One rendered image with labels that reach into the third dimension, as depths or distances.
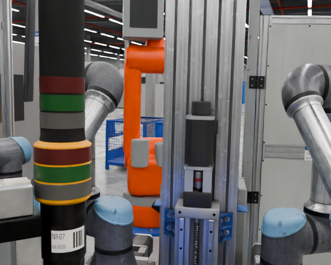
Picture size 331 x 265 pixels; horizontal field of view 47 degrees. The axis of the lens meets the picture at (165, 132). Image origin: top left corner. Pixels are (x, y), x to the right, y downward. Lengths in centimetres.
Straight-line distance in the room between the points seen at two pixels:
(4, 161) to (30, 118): 403
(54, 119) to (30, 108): 475
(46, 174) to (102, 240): 88
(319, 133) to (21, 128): 427
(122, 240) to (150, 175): 316
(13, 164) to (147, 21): 342
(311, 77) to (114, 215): 66
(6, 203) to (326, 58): 200
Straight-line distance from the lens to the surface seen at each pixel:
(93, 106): 104
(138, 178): 429
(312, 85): 105
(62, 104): 28
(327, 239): 118
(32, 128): 508
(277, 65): 211
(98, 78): 108
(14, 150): 103
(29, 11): 31
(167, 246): 133
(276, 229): 110
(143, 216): 436
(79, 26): 29
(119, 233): 115
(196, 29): 122
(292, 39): 214
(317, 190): 118
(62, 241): 30
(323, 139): 96
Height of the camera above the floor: 161
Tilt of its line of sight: 7 degrees down
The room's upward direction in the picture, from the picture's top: 1 degrees clockwise
